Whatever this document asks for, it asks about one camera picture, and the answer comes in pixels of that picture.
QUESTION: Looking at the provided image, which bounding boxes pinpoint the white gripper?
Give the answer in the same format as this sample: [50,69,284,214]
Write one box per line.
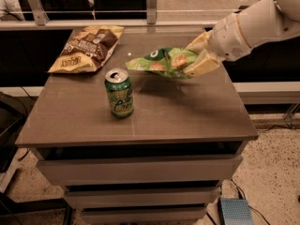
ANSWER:
[184,13,251,77]

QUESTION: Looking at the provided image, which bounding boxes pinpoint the green rice chip bag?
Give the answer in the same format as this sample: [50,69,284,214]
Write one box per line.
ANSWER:
[126,47,198,79]

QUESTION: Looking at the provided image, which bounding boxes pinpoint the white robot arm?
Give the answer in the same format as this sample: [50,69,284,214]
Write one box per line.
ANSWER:
[184,0,300,77]

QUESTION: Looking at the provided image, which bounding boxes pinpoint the green soda can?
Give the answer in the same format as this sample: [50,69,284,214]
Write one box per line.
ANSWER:
[105,67,133,118]

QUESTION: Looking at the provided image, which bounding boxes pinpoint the brown yellow chip bag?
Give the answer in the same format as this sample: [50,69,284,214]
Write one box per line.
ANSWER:
[49,25,124,74]

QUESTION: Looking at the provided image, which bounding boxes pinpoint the grey drawer cabinet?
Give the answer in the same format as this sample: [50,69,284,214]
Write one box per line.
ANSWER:
[15,26,260,225]

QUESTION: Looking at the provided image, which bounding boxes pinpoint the blue perforated box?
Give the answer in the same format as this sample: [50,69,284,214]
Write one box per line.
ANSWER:
[217,198,254,225]

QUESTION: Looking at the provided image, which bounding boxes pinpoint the top grey drawer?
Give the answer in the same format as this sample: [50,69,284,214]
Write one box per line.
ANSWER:
[37,155,242,186]

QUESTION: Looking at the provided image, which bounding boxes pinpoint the grey drawer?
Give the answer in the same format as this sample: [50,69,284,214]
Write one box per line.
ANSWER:
[37,155,242,186]
[81,207,206,224]
[65,187,220,209]

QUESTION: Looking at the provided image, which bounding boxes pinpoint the bottom grey drawer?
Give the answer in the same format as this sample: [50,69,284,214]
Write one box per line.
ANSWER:
[81,207,206,224]

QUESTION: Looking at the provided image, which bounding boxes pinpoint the middle grey drawer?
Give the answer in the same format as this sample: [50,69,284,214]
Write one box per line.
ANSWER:
[65,187,220,209]

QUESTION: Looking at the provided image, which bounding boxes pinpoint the black equipment at left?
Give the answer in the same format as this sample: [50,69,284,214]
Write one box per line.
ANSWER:
[0,93,28,173]

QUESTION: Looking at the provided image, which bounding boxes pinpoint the metal railing frame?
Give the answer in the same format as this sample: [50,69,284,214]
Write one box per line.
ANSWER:
[0,0,279,32]

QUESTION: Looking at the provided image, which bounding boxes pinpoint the black floor cable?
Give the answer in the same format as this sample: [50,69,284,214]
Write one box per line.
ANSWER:
[229,178,272,225]

